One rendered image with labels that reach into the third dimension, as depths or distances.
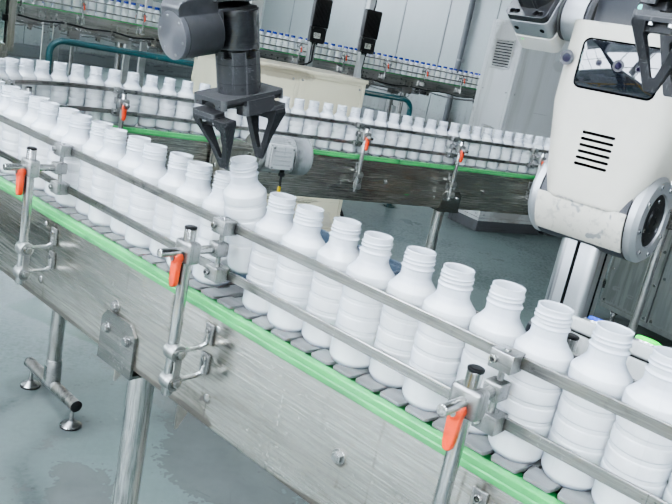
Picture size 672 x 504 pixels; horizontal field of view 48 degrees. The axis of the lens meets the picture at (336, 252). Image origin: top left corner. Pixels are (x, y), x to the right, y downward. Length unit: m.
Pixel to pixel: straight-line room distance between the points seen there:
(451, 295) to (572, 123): 0.64
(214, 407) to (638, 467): 0.58
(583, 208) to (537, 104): 5.78
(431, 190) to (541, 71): 4.14
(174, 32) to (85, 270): 0.54
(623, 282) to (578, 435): 4.23
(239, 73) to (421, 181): 2.12
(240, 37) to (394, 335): 0.41
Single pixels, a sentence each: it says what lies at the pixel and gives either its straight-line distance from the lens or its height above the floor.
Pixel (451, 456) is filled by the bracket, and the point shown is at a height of 1.02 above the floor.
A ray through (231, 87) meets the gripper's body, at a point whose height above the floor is 1.29.
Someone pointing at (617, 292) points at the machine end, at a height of 0.25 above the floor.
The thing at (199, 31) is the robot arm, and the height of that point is 1.36.
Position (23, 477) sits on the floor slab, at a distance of 2.47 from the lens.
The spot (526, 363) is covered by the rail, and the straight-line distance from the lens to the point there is 0.77.
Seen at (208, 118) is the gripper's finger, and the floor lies 1.25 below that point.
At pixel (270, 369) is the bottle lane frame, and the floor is 0.96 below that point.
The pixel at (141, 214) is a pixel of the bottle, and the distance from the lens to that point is 1.23.
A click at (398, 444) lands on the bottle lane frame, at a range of 0.87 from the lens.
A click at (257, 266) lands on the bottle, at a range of 1.02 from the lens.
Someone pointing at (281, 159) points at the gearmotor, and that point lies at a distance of 2.52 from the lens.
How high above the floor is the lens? 1.37
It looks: 15 degrees down
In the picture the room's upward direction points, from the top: 12 degrees clockwise
